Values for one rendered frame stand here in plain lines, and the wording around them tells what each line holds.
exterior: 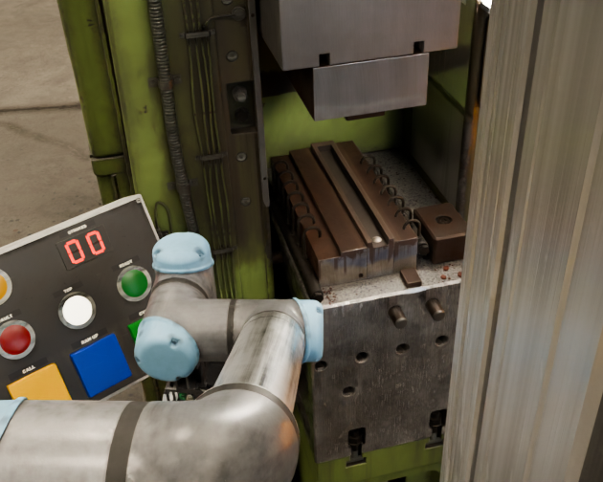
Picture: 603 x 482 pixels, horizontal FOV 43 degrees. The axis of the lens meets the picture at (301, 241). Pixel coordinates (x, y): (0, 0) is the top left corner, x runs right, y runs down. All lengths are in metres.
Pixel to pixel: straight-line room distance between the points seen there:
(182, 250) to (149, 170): 0.49
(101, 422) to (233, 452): 0.09
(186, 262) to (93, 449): 0.47
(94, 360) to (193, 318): 0.37
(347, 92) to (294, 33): 0.14
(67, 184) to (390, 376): 2.50
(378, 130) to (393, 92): 0.60
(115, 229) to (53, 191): 2.54
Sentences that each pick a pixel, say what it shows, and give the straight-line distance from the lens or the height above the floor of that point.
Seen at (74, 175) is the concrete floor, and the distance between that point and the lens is 3.90.
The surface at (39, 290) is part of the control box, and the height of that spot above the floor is 1.13.
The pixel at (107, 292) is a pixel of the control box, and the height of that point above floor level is 1.09.
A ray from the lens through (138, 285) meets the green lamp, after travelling 1.26.
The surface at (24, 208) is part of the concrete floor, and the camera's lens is 3.71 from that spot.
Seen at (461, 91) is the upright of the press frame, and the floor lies 1.20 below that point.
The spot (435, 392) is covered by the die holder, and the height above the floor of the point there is 0.61.
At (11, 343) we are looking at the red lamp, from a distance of 1.22.
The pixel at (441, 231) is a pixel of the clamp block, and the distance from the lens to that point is 1.54.
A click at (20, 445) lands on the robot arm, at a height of 1.46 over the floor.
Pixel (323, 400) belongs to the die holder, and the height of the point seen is 0.67.
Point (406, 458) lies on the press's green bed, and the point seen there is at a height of 0.41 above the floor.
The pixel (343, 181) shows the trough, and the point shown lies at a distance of 1.68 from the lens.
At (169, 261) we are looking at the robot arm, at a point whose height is 1.29.
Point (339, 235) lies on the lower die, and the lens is 1.50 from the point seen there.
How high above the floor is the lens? 1.85
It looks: 35 degrees down
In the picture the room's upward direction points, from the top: 2 degrees counter-clockwise
